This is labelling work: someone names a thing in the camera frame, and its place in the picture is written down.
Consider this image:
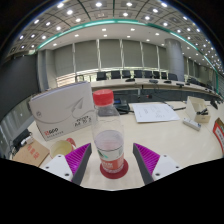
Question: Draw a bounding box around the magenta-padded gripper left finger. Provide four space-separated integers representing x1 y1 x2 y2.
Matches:
41 142 93 186

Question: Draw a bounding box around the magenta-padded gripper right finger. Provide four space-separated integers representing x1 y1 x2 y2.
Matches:
132 142 183 186

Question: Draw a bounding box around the clear red-capped water bottle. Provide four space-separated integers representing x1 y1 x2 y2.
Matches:
91 88 126 175

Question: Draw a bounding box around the flat round red coaster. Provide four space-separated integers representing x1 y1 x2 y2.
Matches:
99 159 130 180

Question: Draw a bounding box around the white printed paper sheet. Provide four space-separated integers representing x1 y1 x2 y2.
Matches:
129 102 181 124

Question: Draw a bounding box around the white paper carton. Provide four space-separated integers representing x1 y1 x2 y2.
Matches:
28 81 98 142

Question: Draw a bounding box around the white power strip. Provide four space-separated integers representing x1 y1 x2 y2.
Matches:
182 117 202 132

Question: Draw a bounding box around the black desk device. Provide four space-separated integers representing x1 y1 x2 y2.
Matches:
112 97 132 115

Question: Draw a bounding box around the black case with white label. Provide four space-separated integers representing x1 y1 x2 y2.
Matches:
12 128 34 153

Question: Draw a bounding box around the small open beige box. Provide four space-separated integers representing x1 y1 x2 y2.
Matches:
185 95 212 124

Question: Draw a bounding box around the open cardboard box red lid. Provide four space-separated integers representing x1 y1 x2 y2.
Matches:
212 117 224 155

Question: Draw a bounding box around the row of black desk microphones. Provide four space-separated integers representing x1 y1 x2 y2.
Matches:
124 77 188 89

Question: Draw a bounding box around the small black gadget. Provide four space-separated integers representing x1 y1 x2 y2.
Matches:
209 98 219 110

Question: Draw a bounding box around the row of black office chairs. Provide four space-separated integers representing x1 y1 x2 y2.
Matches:
95 69 201 84

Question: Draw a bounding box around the group of ceiling lights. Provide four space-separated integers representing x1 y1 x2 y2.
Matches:
9 0 224 74

